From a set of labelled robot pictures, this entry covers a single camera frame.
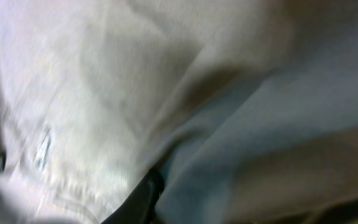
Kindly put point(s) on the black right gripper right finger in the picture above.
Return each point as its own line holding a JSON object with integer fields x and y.
{"x": 138, "y": 208}

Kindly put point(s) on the khaki green shorts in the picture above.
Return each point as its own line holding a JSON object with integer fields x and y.
{"x": 247, "y": 109}

